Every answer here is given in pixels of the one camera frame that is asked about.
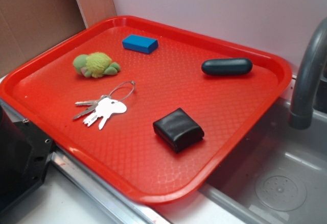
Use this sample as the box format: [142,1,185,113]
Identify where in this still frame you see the grey plastic sink basin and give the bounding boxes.
[200,99,326,223]

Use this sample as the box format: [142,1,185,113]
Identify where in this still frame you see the blue rectangular block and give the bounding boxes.
[122,35,159,54]

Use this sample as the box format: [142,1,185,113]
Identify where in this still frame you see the silver keys on wire ring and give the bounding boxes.
[73,81,136,130]

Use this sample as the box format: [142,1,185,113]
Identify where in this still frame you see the black leather wallet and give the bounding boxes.
[153,108,204,153]

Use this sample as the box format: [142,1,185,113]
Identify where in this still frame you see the green plush toy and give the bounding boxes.
[73,52,121,79]

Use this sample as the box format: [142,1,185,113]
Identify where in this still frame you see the red plastic tray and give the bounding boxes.
[1,16,292,205]

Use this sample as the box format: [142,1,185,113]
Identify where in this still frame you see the grey sink faucet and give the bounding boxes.
[288,19,326,130]

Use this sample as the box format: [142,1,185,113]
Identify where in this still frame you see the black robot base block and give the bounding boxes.
[1,108,55,214]

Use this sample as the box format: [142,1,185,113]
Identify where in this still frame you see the light wooden board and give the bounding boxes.
[69,0,118,29]

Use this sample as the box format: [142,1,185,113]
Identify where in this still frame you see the brown cardboard panel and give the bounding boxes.
[1,0,85,77]

